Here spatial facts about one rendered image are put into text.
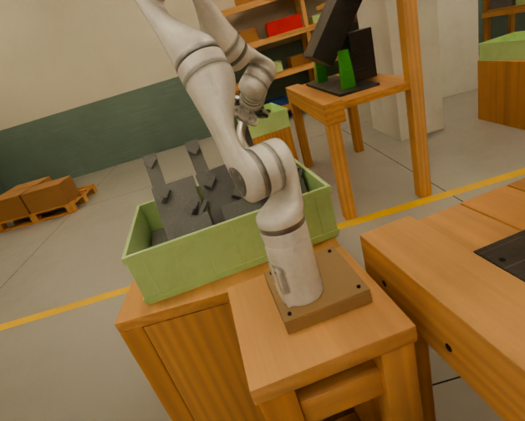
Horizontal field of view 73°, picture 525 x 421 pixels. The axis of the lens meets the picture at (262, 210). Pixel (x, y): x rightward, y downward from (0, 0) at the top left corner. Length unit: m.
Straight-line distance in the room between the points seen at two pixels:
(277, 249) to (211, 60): 0.35
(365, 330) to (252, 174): 0.36
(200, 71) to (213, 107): 0.06
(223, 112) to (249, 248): 0.52
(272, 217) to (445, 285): 0.33
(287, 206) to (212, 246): 0.43
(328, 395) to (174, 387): 0.62
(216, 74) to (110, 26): 6.87
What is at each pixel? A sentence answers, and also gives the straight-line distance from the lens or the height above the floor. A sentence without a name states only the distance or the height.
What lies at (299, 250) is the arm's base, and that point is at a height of 1.01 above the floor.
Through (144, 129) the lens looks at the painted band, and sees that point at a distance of 7.51.
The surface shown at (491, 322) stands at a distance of 0.67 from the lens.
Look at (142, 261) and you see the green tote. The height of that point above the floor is 0.93.
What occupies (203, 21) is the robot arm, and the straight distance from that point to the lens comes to 0.82.
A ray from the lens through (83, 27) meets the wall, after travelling 7.62.
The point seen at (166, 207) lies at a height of 0.96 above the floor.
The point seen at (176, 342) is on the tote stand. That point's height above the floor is 0.67.
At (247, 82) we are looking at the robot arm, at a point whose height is 1.30.
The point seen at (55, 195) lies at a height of 0.30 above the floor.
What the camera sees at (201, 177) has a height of 1.02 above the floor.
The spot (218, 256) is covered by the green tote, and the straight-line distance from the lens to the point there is 1.04.
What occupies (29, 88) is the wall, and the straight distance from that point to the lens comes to 8.05.
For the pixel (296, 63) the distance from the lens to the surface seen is 6.84.
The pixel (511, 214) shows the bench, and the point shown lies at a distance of 0.98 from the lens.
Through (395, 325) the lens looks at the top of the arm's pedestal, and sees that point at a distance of 0.72.
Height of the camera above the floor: 1.37
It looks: 24 degrees down
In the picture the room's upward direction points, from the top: 17 degrees counter-clockwise
